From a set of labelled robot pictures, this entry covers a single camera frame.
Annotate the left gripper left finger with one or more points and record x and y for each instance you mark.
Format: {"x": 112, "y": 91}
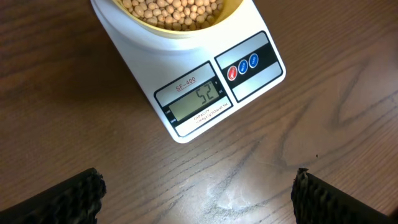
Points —
{"x": 75, "y": 200}

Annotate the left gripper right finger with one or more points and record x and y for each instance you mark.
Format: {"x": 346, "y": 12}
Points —
{"x": 317, "y": 202}

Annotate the white digital kitchen scale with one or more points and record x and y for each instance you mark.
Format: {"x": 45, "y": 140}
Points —
{"x": 195, "y": 83}

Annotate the soybeans in bowl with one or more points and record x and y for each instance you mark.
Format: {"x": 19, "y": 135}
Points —
{"x": 176, "y": 15}

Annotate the pale yellow bowl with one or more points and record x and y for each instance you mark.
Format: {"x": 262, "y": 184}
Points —
{"x": 230, "y": 7}

